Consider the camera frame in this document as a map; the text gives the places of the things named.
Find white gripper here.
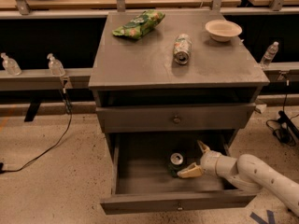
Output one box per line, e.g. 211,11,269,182
178,140,236,178

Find green soda can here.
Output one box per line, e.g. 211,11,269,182
168,152,185,177

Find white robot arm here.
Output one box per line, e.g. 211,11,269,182
178,141,299,217

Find open grey middle drawer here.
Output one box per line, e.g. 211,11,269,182
101,131,254,215

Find grey drawer cabinet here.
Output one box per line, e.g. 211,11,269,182
89,10,269,152

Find closed grey upper drawer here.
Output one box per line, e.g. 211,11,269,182
96,103,255,133

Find green white can lying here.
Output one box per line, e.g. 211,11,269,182
173,34,192,65

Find clear bottle right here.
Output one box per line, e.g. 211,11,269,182
260,41,279,68

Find clear bottle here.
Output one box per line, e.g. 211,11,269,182
47,53,65,77
1,53,21,76
260,41,279,68

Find white paper bowl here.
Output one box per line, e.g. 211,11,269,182
206,20,242,42

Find green chip bag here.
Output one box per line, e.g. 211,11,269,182
112,9,165,40

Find clear bottle far left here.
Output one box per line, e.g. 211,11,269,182
1,53,21,76

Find black cables right floor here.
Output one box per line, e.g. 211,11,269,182
265,75,299,147

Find black floor cable left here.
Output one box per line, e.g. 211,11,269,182
0,89,73,175

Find grey metal rail shelf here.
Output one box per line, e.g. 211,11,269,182
0,68,92,91

